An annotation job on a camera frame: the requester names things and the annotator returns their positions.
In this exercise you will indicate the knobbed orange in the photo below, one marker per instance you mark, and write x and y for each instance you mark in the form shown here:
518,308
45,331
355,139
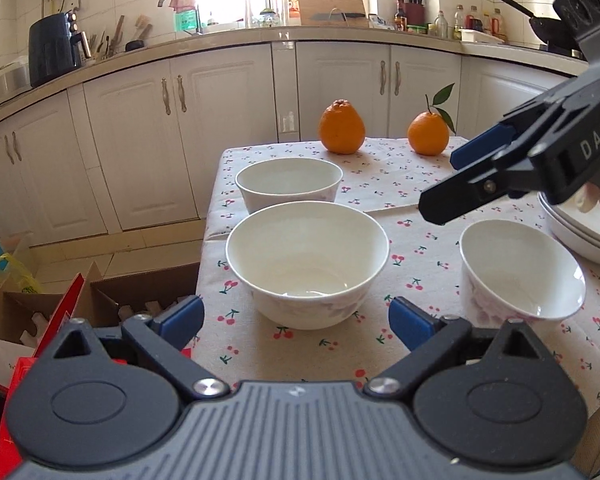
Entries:
342,127

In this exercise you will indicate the white rice cooker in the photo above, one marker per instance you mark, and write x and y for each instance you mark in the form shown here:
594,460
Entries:
9,79

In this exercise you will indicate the pink cloth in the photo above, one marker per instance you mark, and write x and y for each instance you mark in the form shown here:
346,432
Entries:
182,1

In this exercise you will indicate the green dish soap bottle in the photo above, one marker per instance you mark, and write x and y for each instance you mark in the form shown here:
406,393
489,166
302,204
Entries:
186,21

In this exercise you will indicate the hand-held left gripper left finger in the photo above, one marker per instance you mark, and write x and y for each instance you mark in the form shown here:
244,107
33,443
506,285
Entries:
182,322

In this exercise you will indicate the white floral bowl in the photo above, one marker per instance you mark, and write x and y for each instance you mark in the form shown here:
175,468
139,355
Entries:
522,270
305,255
290,182

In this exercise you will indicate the black air fryer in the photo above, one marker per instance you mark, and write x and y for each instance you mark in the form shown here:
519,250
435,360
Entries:
52,50

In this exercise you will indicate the brown cardboard box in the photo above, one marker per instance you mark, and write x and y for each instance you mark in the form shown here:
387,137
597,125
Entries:
130,290

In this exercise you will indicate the black wok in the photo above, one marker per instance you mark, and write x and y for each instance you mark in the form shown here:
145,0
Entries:
547,30

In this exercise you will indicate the row of condiment bottles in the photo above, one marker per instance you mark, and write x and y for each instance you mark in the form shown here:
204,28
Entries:
472,20

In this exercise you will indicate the yellow plastic bag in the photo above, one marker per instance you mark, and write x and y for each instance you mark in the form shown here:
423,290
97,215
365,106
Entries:
15,272

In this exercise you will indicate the dark sauce bottle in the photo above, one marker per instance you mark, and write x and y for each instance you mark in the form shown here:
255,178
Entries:
400,16

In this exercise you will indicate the kitchen knife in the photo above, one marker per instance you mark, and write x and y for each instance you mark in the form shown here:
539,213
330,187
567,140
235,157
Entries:
340,16

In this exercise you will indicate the beige stone countertop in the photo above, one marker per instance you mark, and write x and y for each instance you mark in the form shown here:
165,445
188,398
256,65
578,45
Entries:
230,36

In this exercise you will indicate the white plastic tray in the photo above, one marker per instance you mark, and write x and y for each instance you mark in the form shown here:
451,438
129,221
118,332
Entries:
480,36

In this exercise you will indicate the red printed carton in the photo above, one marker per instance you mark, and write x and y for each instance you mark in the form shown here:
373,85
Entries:
72,300

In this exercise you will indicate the orange with green leaves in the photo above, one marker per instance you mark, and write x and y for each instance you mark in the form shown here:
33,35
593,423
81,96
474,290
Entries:
427,135

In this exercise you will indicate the wooden cutting board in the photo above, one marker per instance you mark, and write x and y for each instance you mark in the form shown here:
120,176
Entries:
330,2

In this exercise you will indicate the cherry-print tablecloth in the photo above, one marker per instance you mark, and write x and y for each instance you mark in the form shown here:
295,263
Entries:
420,260

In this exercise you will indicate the kitchen utensil holder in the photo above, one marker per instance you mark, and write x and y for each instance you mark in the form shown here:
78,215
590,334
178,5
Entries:
115,40

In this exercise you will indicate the knife block with knives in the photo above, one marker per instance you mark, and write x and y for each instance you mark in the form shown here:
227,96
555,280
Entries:
414,10

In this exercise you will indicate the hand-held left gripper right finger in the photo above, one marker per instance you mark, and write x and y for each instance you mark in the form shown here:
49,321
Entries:
407,324

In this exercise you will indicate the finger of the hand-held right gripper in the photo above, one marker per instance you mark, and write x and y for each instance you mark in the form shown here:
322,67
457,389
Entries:
480,147
460,197

